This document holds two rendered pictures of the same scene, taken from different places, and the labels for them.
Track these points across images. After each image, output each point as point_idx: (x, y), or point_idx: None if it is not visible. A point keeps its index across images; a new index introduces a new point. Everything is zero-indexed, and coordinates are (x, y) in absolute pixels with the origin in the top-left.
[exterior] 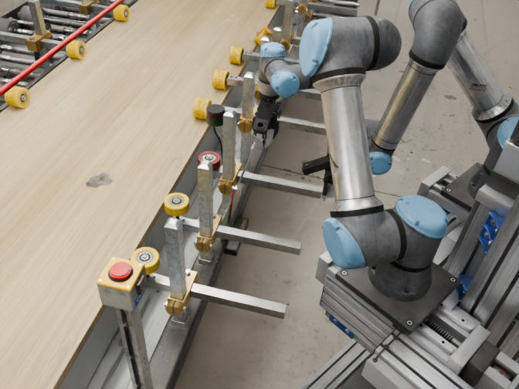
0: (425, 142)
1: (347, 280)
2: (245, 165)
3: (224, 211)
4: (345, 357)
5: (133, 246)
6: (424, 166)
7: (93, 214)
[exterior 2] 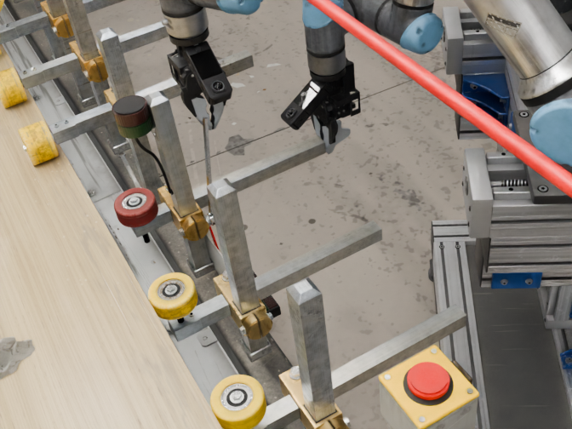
0: (250, 43)
1: (557, 193)
2: (157, 190)
3: (202, 270)
4: (457, 346)
5: (198, 398)
6: (277, 72)
7: (68, 410)
